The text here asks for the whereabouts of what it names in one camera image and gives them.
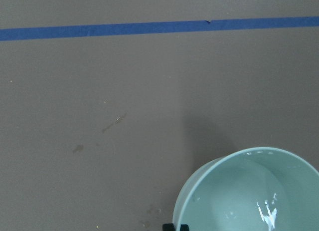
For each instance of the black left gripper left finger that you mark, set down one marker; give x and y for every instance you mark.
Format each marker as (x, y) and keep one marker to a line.
(168, 227)

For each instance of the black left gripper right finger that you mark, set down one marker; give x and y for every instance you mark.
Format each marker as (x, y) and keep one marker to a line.
(184, 227)

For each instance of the pale green ceramic bowl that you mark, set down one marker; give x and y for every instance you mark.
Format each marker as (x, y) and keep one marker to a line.
(256, 189)

